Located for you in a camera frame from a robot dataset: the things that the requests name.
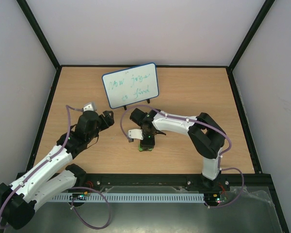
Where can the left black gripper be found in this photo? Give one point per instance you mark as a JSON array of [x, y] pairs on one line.
[[109, 120]]

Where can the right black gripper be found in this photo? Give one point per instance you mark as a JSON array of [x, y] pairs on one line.
[[147, 145]]

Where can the green whiteboard eraser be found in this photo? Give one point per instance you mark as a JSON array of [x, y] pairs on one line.
[[145, 149]]

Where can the blue framed whiteboard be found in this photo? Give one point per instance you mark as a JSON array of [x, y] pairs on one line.
[[131, 85]]

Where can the metal wire whiteboard stand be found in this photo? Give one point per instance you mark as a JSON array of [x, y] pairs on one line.
[[125, 107]]

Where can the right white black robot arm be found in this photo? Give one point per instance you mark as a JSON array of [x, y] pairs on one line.
[[206, 135]]

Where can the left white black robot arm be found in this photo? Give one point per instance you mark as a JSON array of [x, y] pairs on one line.
[[55, 173]]

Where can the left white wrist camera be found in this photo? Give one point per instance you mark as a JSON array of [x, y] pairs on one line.
[[91, 106]]

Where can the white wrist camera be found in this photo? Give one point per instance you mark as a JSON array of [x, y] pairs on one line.
[[135, 134], [91, 106]]

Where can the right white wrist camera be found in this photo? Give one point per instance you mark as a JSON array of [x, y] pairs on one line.
[[135, 134]]

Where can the light blue slotted cable duct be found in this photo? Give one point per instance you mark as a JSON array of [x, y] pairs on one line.
[[130, 198]]

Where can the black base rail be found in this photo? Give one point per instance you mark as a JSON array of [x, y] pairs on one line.
[[190, 182]]

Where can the black metal frame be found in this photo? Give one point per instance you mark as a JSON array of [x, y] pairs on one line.
[[229, 69]]

